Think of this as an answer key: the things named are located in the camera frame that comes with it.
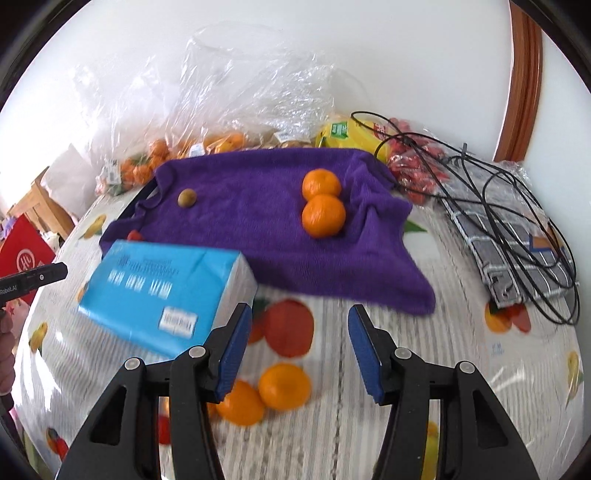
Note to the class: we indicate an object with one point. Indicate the small red fruit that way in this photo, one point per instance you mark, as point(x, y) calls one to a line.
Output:
point(134, 235)
point(163, 424)

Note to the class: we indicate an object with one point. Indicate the wooden chair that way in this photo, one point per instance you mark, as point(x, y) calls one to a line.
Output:
point(42, 212)

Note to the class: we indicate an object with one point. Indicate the large orange mandarin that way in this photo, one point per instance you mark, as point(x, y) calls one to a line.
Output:
point(323, 216)

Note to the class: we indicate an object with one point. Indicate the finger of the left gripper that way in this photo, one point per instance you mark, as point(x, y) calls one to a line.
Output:
point(45, 275)

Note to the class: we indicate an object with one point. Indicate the grey checked fabric package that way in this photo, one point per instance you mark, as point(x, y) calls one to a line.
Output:
point(518, 252)

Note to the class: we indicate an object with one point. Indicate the purple towel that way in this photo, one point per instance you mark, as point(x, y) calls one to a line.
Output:
point(251, 201)

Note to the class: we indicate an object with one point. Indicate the bag of red fruits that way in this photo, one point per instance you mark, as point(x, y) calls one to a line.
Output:
point(415, 159)

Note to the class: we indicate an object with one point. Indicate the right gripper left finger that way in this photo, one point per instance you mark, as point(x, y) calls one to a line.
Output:
point(119, 438)

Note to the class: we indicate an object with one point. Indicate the black tray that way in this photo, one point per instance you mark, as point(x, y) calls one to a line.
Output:
point(146, 192)

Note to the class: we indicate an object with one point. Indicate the red paper bag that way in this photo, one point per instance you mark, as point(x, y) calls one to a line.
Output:
point(23, 250)

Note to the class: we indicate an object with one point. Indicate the person's left hand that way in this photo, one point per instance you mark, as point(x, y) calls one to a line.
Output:
point(7, 359)

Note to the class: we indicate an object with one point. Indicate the clear bag of mandarins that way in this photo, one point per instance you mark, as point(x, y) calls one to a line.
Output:
point(138, 134)

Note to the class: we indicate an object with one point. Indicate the brown door frame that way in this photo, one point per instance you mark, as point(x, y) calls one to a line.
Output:
point(524, 89)

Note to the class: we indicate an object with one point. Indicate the small orange mandarin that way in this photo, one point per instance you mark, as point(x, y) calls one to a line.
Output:
point(242, 406)
point(284, 387)

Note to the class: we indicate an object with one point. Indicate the yellow snack bag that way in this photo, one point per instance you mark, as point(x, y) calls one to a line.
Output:
point(347, 133)

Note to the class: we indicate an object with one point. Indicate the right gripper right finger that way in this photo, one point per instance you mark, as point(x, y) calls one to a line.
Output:
point(478, 440)

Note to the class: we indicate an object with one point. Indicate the clear bag of kumquats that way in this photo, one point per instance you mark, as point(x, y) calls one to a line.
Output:
point(252, 83)

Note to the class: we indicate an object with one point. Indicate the white plastic bag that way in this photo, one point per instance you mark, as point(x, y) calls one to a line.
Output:
point(70, 181)

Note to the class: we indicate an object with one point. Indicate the blue tissue pack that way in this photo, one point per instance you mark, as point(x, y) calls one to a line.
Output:
point(166, 298)

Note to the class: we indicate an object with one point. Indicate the small brown-green fruit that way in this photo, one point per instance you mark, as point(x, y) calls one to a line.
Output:
point(186, 198)

